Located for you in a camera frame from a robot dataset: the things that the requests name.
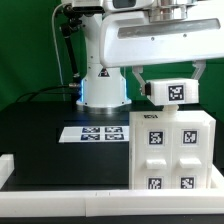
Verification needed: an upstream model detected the black cable on table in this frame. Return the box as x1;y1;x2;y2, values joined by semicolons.
15;83;82;103

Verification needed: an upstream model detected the white marker base plate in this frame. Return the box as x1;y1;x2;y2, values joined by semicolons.
59;126;129;143

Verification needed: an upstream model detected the white cabinet top block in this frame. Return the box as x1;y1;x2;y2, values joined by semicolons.
145;78;199;106

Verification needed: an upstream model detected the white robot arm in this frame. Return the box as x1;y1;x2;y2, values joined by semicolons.
61;0;224;112

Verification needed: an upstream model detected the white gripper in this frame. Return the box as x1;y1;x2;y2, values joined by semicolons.
99;9;224;86

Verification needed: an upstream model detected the white cabinet door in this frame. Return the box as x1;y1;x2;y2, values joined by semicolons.
172;123;213;189
131;125;172;190

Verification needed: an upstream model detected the white cabinet body box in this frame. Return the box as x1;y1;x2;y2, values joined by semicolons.
129;106;216;189

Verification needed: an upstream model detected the white cable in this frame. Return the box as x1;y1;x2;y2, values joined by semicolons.
51;2;68;101

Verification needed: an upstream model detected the white U-shaped fence frame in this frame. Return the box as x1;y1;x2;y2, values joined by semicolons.
0;154;224;217

